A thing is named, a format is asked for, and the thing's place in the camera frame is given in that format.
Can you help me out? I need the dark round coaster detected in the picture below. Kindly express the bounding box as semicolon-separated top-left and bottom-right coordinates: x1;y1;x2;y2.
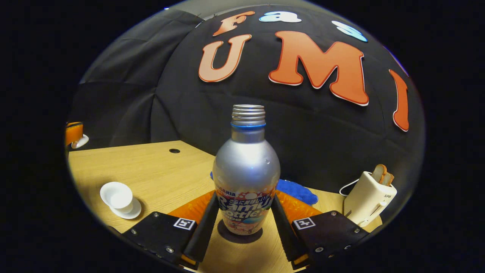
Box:
217;218;263;244

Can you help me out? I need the blue towel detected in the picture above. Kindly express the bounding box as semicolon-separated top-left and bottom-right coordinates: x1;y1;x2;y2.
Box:
210;171;319;206

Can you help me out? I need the white saucer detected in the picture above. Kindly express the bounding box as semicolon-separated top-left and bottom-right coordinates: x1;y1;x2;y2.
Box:
109;196;142;220

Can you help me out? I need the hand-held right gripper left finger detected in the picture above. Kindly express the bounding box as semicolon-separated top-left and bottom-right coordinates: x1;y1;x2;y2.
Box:
121;191;220;270

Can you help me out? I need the white toaster cable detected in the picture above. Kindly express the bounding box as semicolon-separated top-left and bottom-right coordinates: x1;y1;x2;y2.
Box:
339;177;364;198

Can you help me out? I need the black backdrop cloth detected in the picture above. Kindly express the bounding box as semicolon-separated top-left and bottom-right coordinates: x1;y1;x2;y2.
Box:
66;4;426;203

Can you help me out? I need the white toaster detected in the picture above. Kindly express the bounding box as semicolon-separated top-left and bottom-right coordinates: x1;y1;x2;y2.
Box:
344;171;397;228

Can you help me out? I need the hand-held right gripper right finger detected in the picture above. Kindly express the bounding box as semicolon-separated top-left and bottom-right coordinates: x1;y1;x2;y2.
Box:
271;190;370;270

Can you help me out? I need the silver water bottle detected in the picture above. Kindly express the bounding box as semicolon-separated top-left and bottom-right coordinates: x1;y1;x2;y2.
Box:
212;105;281;235

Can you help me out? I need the white teacup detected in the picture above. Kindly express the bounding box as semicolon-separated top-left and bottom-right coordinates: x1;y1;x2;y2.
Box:
100;181;133;214

